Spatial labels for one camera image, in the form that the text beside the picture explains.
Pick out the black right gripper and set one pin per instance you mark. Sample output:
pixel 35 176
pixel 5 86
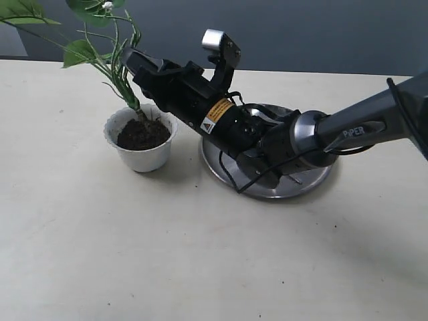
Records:
pixel 186 94

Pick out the artificial anthurium plant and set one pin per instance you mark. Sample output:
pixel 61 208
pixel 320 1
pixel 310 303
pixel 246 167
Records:
pixel 106 34

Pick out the metal spork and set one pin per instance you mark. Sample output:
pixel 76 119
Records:
pixel 296 180

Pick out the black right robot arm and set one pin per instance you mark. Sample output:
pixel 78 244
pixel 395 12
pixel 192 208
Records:
pixel 264 143

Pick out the dark soil in pot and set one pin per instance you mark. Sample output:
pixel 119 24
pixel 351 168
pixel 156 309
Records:
pixel 148 134

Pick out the white scalloped flower pot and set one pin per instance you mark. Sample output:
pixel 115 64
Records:
pixel 141 161

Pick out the round stainless steel plate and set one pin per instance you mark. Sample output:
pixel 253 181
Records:
pixel 286 188

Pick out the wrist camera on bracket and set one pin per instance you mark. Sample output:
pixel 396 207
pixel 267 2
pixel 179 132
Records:
pixel 225 55

